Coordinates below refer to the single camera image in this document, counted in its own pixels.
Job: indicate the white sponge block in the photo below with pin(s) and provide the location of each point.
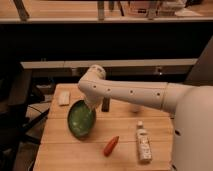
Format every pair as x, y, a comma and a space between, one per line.
64, 98

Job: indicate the black office chair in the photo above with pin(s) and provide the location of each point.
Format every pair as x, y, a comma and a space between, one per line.
17, 92

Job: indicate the green ceramic bowl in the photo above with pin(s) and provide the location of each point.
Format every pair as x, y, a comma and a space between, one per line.
81, 119

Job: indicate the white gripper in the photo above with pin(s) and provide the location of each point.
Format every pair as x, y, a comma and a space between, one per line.
94, 101

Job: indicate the orange carrot toy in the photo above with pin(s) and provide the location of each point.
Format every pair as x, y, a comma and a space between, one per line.
110, 146

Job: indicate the wooden shelf table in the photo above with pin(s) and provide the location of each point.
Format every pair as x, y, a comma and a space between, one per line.
103, 11

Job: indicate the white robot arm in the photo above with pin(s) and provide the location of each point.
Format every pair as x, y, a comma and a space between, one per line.
191, 106

